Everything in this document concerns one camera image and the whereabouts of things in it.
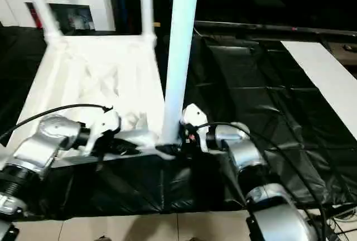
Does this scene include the white plastic table top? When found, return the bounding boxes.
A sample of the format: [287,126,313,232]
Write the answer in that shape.
[0,32,180,170]

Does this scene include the white plastic table leg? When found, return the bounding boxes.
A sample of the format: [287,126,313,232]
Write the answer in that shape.
[158,0,202,148]
[138,0,158,45]
[21,0,63,45]

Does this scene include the black plastic mat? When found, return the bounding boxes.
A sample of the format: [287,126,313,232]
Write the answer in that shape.
[0,25,357,219]

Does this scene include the small bottles behind glass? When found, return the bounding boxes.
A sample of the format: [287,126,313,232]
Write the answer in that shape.
[29,4,94,31]

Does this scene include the white paper sheet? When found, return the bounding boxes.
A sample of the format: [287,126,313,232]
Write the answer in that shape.
[281,40,357,141]

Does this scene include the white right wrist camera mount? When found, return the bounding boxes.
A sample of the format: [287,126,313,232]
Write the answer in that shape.
[181,104,210,153]

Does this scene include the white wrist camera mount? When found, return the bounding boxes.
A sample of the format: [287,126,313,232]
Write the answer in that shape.
[181,104,210,153]
[83,106,122,156]

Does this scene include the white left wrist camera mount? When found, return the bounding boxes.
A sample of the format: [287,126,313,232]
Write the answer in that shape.
[83,106,122,156]

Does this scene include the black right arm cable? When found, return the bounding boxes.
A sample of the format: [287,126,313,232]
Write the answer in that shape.
[192,122,330,239]

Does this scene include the dark metal rail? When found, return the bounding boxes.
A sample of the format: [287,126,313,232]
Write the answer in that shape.
[194,21,357,36]

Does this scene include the black floor cables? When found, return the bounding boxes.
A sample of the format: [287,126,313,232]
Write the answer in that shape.
[318,203,357,241]

